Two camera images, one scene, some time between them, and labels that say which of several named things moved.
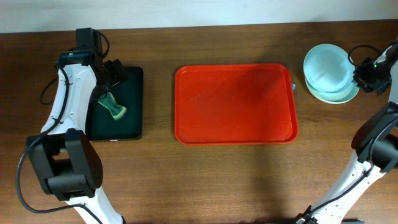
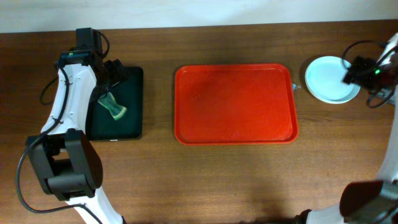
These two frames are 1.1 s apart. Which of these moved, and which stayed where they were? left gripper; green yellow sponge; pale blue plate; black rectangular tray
Moved: pale blue plate
Stayed: left gripper; green yellow sponge; black rectangular tray
